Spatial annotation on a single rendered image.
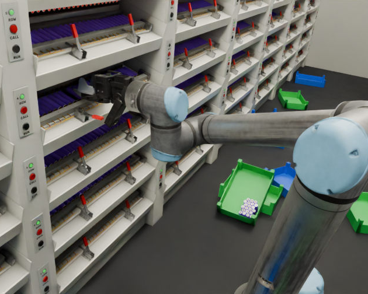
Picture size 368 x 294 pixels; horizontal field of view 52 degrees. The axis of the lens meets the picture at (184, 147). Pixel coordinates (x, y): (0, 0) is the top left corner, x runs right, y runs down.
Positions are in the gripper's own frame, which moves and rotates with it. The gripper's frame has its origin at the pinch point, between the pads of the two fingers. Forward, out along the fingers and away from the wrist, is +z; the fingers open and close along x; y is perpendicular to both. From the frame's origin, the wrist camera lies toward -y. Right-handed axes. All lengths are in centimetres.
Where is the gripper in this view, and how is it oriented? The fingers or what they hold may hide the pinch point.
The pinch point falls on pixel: (80, 90)
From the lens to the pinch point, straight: 125.1
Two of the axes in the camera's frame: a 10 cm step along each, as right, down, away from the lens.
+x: -4.8, 3.8, -7.9
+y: 0.2, -8.9, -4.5
